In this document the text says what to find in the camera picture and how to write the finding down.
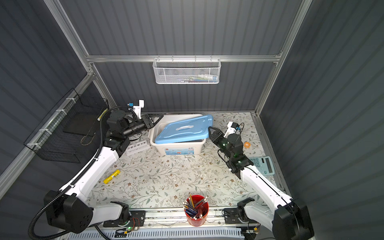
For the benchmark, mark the black wire side basket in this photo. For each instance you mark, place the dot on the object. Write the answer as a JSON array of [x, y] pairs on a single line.
[[72, 133]]

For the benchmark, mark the teal calculator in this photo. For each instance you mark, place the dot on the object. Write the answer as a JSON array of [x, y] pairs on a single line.
[[264, 165]]

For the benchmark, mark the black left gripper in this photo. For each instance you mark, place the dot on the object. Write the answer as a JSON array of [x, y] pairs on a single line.
[[146, 121]]

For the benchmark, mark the yellow item in basket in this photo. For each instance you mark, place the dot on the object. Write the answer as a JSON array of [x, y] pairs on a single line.
[[102, 114]]

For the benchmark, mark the white wire wall basket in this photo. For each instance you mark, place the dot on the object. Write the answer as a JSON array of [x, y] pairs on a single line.
[[186, 73]]

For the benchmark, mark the yellow marker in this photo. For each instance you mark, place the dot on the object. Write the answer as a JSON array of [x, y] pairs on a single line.
[[111, 177]]

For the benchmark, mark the blue plastic bin lid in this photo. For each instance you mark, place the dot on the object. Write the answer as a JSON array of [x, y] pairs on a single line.
[[173, 129]]

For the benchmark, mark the white plastic storage bin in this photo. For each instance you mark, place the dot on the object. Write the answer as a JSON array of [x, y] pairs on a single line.
[[184, 148]]

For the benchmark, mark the white test tube rack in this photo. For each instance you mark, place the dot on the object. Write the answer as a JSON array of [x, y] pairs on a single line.
[[137, 148]]

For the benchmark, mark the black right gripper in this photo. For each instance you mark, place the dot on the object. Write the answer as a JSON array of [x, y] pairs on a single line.
[[217, 132]]

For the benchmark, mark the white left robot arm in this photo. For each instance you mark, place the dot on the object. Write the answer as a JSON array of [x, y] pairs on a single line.
[[66, 208]]

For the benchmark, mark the red pencil cup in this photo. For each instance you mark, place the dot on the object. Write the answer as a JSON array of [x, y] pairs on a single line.
[[196, 208]]

